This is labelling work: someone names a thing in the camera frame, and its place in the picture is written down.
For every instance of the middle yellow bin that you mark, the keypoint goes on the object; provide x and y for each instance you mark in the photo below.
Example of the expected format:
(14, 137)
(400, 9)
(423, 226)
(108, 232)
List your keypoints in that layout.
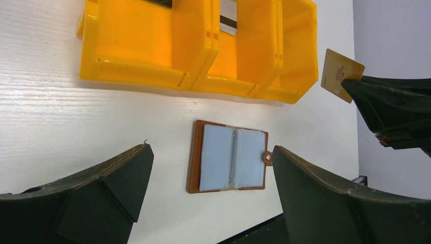
(246, 64)

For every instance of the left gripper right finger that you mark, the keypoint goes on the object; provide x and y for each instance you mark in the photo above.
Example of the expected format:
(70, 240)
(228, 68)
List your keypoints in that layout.
(322, 207)

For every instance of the brown leather card holder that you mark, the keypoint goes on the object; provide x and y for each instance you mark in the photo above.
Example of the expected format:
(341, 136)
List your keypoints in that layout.
(226, 158)

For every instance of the left yellow bin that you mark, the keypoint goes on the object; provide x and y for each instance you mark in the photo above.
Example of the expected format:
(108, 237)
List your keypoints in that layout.
(138, 42)

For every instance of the black VIP card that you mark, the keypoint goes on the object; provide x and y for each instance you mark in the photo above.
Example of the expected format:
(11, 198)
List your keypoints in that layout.
(163, 3)

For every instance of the yellow bin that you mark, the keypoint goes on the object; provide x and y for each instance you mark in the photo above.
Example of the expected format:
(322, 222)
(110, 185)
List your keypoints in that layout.
(138, 42)
(246, 64)
(297, 34)

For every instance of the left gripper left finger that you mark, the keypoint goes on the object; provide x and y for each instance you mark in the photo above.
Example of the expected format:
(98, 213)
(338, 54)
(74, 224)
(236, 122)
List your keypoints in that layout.
(99, 204)

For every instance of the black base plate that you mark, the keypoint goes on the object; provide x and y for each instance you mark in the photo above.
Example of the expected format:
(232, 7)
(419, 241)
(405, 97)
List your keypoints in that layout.
(273, 230)

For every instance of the white magnetic stripe card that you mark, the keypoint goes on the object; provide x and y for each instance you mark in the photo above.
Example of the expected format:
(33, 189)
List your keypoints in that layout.
(228, 16)

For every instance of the gold numbered card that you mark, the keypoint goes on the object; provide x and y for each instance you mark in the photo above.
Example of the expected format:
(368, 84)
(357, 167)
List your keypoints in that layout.
(337, 68)

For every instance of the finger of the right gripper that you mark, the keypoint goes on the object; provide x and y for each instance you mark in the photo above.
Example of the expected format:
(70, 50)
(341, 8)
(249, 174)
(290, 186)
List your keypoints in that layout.
(387, 103)

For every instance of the right yellow bin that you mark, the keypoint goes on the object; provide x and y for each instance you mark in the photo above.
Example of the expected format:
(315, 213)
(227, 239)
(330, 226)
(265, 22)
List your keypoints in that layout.
(297, 34)

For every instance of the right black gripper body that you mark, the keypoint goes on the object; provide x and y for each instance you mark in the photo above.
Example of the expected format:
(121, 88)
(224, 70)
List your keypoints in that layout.
(407, 136)

